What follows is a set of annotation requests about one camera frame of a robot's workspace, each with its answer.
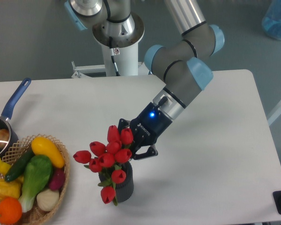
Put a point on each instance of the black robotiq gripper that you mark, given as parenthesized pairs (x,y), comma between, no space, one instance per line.
(146,128)

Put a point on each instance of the red tulip bouquet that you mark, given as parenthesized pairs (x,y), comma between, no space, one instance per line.
(101,156)

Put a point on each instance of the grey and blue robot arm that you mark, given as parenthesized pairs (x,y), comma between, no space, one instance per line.
(180,67)

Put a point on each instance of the dark grey ribbed vase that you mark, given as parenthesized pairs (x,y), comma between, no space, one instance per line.
(123,190)

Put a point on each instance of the yellow squash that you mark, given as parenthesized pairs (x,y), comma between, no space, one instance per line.
(43,146)

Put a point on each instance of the green bok choy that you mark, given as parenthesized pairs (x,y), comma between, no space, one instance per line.
(36,176)

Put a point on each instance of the white garlic bulb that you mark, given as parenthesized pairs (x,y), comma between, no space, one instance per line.
(47,199)

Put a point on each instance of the dark green cucumber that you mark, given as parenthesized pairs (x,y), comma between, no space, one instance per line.
(18,168)

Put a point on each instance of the woven wicker basket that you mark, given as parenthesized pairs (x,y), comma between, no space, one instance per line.
(36,216)

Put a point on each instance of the small yellow banana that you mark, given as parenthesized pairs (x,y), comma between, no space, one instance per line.
(4,168)

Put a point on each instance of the yellow bell pepper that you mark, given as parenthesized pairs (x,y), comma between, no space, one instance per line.
(10,189)

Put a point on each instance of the orange fruit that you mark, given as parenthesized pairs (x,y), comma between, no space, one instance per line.
(10,211)

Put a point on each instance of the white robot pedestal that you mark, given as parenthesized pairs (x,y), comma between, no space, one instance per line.
(119,43)

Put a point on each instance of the blue handled saucepan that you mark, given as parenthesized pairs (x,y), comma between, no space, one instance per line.
(7,113)

